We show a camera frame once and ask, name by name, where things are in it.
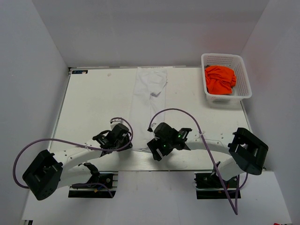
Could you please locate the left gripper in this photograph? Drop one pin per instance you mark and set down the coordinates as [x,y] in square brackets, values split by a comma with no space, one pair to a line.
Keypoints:
[126,138]

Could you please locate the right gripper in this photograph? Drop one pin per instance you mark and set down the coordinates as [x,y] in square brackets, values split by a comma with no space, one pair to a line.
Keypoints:
[152,145]

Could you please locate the white t shirt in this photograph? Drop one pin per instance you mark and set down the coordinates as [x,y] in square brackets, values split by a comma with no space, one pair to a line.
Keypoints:
[148,99]

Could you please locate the orange t shirt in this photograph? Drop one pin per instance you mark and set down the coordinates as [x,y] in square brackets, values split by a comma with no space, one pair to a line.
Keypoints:
[220,80]

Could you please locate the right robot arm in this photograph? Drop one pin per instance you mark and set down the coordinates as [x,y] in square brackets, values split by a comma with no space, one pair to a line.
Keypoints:
[248,152]

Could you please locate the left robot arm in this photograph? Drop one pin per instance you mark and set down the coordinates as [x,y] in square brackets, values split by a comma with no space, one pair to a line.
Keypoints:
[72,167]

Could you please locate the blue label sticker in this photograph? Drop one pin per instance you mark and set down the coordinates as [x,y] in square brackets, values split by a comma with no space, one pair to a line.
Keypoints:
[79,71]

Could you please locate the white plastic basket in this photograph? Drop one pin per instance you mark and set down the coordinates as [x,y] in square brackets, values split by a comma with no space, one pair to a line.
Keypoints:
[242,89]

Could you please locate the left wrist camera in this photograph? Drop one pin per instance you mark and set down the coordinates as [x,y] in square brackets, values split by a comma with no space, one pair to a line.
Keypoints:
[115,121]

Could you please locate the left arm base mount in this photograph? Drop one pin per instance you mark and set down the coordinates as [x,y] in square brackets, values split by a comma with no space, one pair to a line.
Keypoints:
[102,187]

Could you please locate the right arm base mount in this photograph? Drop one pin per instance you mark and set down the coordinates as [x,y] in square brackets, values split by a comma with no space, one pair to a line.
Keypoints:
[210,188]

